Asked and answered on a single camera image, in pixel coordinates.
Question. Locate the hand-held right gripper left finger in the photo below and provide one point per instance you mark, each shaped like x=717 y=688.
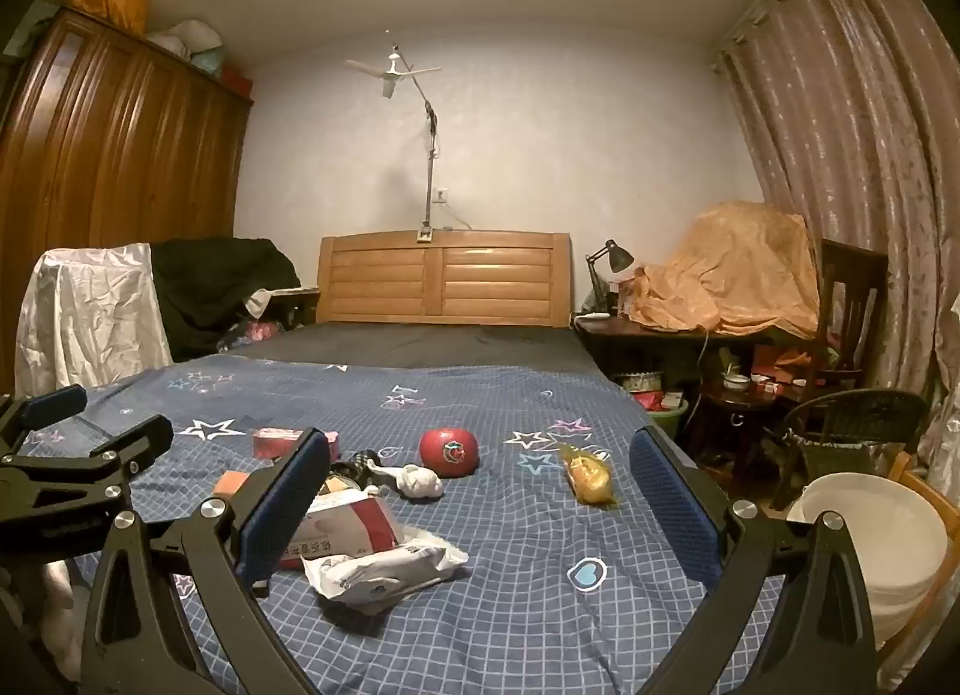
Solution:
x=285 y=500

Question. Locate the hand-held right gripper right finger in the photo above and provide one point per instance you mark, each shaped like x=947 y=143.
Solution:
x=675 y=500

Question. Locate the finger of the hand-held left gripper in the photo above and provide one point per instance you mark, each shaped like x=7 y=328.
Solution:
x=52 y=408
x=135 y=440

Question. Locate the small orange block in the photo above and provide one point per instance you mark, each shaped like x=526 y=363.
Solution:
x=229 y=485

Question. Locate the red and white packet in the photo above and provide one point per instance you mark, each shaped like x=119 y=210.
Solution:
x=360 y=522

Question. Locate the white plastic wrapper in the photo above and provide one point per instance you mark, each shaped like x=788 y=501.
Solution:
x=375 y=575

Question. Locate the white tissue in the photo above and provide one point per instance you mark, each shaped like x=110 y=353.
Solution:
x=420 y=483

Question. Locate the white plastic bucket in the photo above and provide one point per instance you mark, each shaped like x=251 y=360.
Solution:
x=885 y=552

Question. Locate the red paper box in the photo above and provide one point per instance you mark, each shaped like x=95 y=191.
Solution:
x=274 y=444

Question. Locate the black patterned wrapper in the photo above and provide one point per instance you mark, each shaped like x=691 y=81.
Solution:
x=360 y=462

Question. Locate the green plastic bin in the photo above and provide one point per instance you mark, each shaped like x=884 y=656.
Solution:
x=671 y=414

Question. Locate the yellow bread packet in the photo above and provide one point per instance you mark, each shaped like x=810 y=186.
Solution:
x=589 y=477

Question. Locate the silver satin cloth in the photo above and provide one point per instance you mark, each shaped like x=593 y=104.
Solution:
x=90 y=320

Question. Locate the round dark wooden stool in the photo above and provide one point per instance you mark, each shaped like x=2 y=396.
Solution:
x=720 y=402

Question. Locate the white bowl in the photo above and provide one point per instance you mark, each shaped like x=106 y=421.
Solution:
x=736 y=383

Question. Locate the dark wooden desk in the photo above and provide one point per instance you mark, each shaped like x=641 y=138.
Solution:
x=637 y=346

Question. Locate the red apple-shaped box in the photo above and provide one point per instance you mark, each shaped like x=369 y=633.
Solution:
x=442 y=451

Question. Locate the black clothing pile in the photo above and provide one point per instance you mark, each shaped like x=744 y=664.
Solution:
x=210 y=290

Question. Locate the dark grey mattress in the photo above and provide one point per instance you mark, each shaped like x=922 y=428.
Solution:
x=420 y=346

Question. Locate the dark wicker chair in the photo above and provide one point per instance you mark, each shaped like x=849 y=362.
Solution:
x=862 y=414

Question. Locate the blue checked star blanket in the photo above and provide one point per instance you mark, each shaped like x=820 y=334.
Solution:
x=480 y=590

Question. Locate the orange cover cloth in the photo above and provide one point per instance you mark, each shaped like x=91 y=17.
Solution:
x=735 y=267

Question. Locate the black desk lamp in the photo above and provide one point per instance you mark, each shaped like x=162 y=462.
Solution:
x=619 y=258

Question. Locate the brown wooden wardrobe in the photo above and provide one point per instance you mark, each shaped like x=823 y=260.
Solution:
x=112 y=140

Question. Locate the wooden bed headboard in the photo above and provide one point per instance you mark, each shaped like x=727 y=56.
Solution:
x=450 y=275

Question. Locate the dark wooden chair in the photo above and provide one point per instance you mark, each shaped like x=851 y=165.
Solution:
x=851 y=267

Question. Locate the metal clamp stand pole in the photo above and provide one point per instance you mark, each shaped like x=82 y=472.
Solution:
x=429 y=170

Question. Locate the red storage box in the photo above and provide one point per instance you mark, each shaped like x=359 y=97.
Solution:
x=237 y=82

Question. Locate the white plastic bag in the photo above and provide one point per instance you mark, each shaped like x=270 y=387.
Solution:
x=187 y=38

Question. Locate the brown patterned curtain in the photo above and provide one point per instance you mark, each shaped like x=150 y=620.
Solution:
x=840 y=140

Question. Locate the white ceiling fan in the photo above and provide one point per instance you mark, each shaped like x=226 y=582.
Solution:
x=390 y=76

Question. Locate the white wall socket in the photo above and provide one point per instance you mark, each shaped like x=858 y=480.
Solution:
x=442 y=197

